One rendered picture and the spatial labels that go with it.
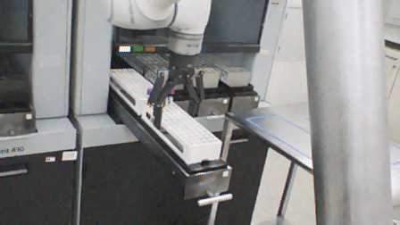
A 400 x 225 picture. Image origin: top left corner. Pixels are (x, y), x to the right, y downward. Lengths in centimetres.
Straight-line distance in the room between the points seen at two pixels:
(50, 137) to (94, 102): 20
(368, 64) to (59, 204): 118
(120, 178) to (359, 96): 112
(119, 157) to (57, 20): 50
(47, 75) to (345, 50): 103
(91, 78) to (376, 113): 104
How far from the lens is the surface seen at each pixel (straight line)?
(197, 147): 106
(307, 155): 126
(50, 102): 143
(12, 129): 134
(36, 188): 146
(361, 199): 57
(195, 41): 110
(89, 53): 140
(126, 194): 159
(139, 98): 132
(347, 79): 55
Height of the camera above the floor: 134
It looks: 22 degrees down
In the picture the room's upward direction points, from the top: 9 degrees clockwise
